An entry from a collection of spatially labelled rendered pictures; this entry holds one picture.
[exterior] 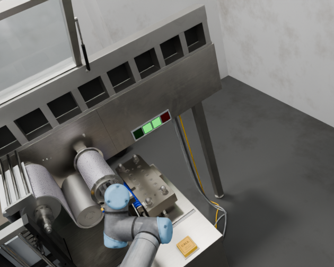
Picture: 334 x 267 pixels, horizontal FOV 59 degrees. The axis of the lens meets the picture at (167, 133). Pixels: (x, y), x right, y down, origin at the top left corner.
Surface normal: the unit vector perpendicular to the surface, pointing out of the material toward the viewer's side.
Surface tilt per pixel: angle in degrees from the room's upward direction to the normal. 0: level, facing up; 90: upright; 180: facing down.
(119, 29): 90
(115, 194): 50
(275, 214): 0
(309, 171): 0
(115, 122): 90
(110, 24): 90
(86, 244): 0
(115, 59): 90
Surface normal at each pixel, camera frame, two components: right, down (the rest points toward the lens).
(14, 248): 0.51, 0.42
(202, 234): -0.27, -0.75
